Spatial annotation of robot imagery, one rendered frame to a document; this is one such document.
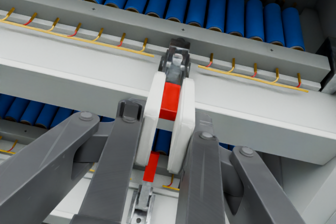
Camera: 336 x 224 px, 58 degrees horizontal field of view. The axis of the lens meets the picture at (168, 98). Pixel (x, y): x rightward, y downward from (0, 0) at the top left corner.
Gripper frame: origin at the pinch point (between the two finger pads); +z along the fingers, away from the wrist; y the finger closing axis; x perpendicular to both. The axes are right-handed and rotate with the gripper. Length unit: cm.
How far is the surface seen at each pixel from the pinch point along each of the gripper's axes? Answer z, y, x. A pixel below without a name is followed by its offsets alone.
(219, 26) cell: 13.6, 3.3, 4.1
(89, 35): 11.0, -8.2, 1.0
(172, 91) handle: 3.2, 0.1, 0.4
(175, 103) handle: 1.8, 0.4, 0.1
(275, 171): 17.1, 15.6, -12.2
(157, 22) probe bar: 11.5, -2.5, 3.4
